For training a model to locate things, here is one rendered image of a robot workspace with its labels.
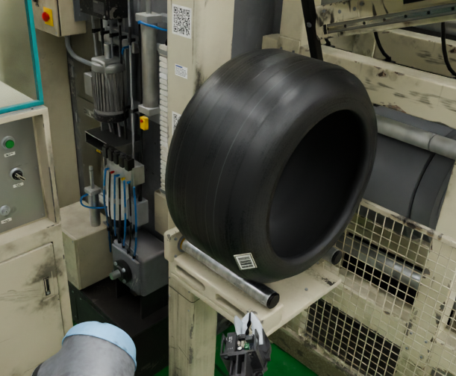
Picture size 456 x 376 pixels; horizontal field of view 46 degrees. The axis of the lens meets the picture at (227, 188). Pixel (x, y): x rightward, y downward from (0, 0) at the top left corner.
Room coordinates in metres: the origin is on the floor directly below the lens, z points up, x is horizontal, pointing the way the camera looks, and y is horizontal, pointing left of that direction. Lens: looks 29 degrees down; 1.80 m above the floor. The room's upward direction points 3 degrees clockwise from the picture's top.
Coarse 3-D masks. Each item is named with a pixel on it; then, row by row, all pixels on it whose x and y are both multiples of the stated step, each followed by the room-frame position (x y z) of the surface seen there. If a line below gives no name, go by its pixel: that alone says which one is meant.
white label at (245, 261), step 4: (236, 256) 0.98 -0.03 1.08; (240, 256) 0.98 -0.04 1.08; (244, 256) 0.98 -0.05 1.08; (248, 256) 0.98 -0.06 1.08; (236, 260) 0.99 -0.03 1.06; (240, 260) 0.99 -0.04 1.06; (244, 260) 0.99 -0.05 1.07; (248, 260) 0.99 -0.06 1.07; (252, 260) 0.99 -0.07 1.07; (240, 264) 0.99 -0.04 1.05; (244, 264) 1.00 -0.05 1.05; (248, 264) 1.00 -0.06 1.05; (252, 264) 1.00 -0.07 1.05; (240, 268) 1.00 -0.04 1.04; (244, 268) 1.00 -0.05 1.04; (248, 268) 1.00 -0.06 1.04; (252, 268) 1.00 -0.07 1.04
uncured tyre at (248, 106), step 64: (256, 64) 1.21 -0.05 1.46; (320, 64) 1.21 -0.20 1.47; (192, 128) 1.11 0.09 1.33; (256, 128) 1.03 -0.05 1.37; (320, 128) 1.49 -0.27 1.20; (192, 192) 1.05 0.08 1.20; (256, 192) 0.98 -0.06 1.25; (320, 192) 1.41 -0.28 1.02; (256, 256) 0.99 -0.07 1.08; (320, 256) 1.19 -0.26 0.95
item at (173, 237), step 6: (174, 228) 1.28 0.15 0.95; (168, 234) 1.25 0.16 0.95; (174, 234) 1.26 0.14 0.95; (180, 234) 1.27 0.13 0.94; (168, 240) 1.25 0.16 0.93; (174, 240) 1.26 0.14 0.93; (180, 240) 1.27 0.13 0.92; (168, 246) 1.25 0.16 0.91; (174, 246) 1.26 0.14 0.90; (180, 246) 1.27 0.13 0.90; (168, 252) 1.25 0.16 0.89; (174, 252) 1.26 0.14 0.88; (180, 252) 1.27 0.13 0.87; (168, 258) 1.25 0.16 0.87
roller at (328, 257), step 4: (332, 248) 1.27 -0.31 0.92; (336, 248) 1.27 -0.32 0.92; (328, 252) 1.26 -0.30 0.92; (332, 252) 1.25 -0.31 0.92; (336, 252) 1.25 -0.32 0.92; (340, 252) 1.26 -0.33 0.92; (324, 256) 1.26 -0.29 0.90; (328, 256) 1.25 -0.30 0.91; (332, 256) 1.25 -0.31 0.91; (336, 256) 1.24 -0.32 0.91; (340, 256) 1.26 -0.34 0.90; (328, 260) 1.25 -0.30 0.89; (332, 260) 1.24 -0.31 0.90; (336, 260) 1.25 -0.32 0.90
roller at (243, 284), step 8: (184, 240) 1.27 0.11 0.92; (184, 248) 1.25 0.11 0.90; (192, 248) 1.24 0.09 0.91; (192, 256) 1.24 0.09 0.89; (200, 256) 1.21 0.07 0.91; (208, 256) 1.20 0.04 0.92; (208, 264) 1.19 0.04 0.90; (216, 264) 1.17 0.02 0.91; (216, 272) 1.17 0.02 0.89; (224, 272) 1.15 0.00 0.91; (232, 272) 1.13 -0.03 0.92; (232, 280) 1.12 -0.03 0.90; (240, 280) 1.11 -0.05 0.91; (248, 280) 1.10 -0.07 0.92; (240, 288) 1.10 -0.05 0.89; (248, 288) 1.08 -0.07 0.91; (256, 288) 1.08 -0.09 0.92; (264, 288) 1.07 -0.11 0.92; (256, 296) 1.06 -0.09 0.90; (264, 296) 1.05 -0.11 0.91; (272, 296) 1.05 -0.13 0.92; (264, 304) 1.04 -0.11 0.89; (272, 304) 1.04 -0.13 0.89
